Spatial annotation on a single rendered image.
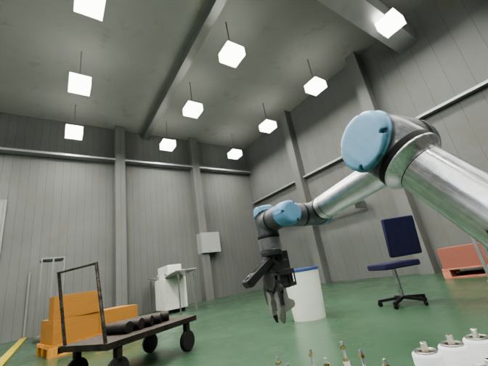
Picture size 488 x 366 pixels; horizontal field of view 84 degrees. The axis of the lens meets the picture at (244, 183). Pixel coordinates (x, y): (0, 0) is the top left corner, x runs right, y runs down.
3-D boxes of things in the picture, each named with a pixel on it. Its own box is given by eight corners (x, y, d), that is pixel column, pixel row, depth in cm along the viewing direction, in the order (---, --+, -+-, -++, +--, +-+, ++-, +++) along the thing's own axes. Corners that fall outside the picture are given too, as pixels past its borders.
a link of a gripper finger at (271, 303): (290, 319, 86) (286, 288, 88) (274, 323, 83) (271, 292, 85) (284, 316, 89) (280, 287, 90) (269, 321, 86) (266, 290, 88)
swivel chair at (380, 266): (446, 300, 297) (414, 214, 329) (414, 310, 275) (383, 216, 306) (400, 299, 346) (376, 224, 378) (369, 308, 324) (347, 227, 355)
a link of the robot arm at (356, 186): (446, 112, 60) (313, 202, 98) (417, 105, 55) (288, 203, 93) (476, 156, 55) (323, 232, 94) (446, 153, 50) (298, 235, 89)
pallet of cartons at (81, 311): (32, 363, 331) (38, 298, 355) (36, 352, 408) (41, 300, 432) (144, 335, 406) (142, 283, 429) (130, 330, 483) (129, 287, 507)
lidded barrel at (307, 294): (314, 312, 356) (303, 267, 375) (338, 314, 316) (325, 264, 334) (283, 320, 337) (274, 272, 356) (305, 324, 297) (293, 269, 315)
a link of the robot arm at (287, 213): (308, 197, 85) (288, 208, 94) (278, 198, 79) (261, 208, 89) (314, 222, 82) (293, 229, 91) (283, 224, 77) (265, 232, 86)
